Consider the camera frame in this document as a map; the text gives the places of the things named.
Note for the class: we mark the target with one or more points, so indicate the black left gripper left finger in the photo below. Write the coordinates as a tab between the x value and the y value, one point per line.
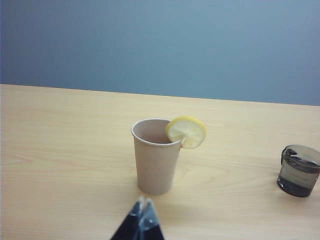
128	225

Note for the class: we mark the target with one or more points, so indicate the grey smoked glass beaker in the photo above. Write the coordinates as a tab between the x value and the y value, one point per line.
297	175

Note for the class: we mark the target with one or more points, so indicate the beige paper cup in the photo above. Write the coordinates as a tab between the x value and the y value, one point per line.
153	165

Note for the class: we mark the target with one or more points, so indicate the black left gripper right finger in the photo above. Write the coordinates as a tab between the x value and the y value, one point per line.
152	227

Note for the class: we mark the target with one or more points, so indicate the yellow lemon slice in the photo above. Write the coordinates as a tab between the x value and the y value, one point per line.
186	132

